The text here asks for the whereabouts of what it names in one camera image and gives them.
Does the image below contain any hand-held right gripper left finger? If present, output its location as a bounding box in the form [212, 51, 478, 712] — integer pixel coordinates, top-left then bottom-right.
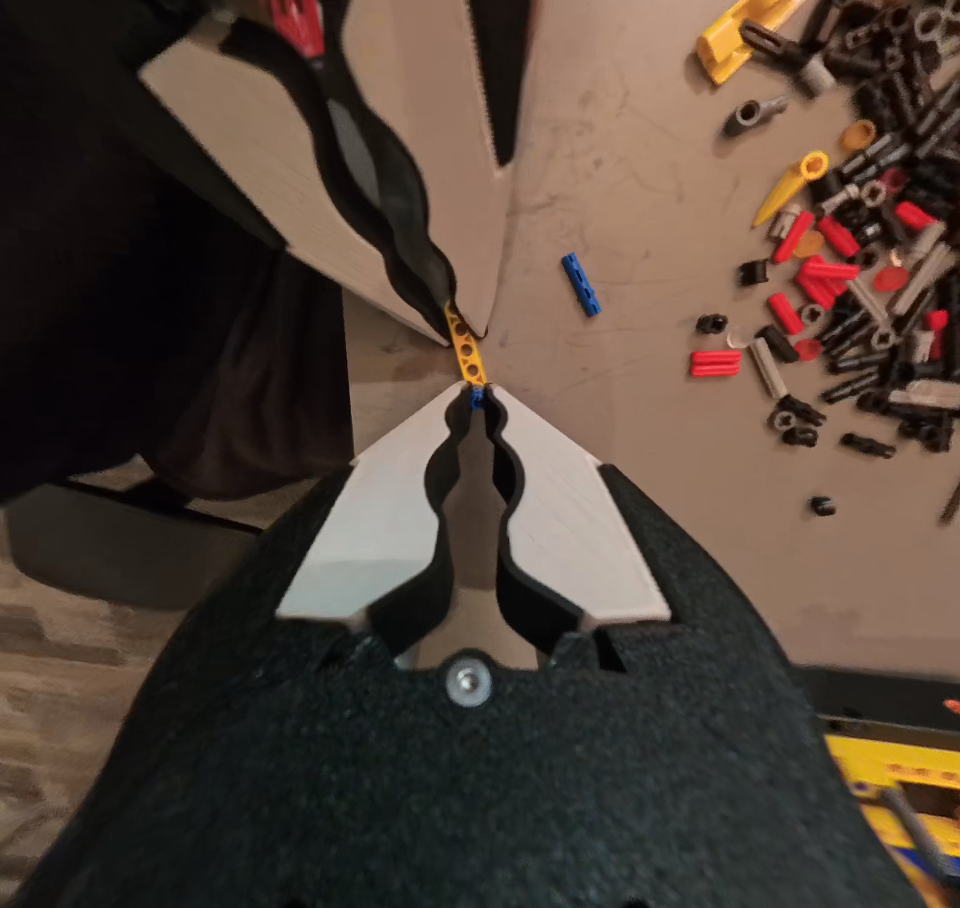
[276, 381, 474, 656]

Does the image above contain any pile of small toy pieces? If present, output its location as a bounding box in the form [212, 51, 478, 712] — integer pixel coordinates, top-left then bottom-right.
[738, 0, 960, 468]

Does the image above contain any yellow black toy model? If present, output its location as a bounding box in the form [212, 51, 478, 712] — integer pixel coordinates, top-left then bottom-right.
[793, 662, 960, 875]

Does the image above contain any yellow toy beam with holes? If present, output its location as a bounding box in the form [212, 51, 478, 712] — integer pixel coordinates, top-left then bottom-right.
[442, 300, 490, 389]

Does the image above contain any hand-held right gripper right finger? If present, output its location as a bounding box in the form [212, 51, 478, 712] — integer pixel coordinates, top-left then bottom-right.
[483, 385, 674, 659]

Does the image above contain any yellow toy tooth piece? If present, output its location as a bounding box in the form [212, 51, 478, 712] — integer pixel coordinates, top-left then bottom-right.
[751, 151, 831, 229]

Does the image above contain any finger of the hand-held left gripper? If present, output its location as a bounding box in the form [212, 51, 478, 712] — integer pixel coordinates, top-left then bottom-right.
[328, 0, 517, 341]
[138, 17, 459, 347]

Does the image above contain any yellow toy panel with holes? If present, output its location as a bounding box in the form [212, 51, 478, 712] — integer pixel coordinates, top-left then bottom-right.
[695, 0, 828, 87]

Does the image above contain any red ribbed plastic piece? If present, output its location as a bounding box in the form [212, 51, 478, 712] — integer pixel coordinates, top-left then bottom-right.
[253, 0, 328, 63]

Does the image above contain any grey black toy connector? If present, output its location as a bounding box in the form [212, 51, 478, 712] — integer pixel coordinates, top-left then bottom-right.
[723, 95, 790, 138]

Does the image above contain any person's dark clothing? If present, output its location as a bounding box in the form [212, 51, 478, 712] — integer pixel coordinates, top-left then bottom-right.
[0, 233, 356, 509]

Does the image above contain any blue short toy beam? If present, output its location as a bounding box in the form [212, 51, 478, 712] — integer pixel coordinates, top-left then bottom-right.
[560, 251, 603, 319]

